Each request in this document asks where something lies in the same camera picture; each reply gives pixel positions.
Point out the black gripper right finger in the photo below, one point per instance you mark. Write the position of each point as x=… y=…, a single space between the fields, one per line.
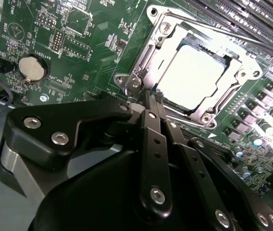
x=192 y=166

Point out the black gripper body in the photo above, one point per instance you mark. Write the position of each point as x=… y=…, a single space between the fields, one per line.
x=90 y=197

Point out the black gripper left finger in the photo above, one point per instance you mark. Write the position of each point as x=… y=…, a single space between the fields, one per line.
x=54 y=125

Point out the silver CPU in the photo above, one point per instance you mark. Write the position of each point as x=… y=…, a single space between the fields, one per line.
x=191 y=77

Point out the metal socket cover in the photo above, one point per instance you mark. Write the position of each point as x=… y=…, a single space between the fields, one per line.
x=161 y=57

